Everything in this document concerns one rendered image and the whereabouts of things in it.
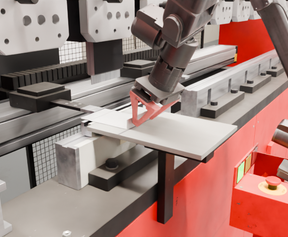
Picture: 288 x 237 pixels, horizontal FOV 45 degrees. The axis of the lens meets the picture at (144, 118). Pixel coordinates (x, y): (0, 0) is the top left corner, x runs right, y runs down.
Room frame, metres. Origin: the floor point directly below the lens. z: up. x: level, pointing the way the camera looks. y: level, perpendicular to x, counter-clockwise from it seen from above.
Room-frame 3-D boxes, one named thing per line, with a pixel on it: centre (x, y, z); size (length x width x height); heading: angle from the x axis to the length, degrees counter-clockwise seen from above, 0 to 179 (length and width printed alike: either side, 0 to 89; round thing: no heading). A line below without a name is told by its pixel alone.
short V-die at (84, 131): (0.80, 0.07, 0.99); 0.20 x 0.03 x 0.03; 146
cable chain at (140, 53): (1.64, -0.01, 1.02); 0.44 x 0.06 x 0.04; 146
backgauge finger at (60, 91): (0.87, 0.21, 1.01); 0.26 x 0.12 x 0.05; 56
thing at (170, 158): (0.67, -0.07, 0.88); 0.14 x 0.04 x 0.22; 56
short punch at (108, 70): (0.78, 0.08, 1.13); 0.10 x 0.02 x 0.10; 146
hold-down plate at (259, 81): (1.58, -0.52, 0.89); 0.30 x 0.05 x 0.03; 146
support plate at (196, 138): (0.70, -0.04, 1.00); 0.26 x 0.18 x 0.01; 56
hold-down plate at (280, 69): (1.92, -0.74, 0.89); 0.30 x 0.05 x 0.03; 146
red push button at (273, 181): (0.82, -0.34, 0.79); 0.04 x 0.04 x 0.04
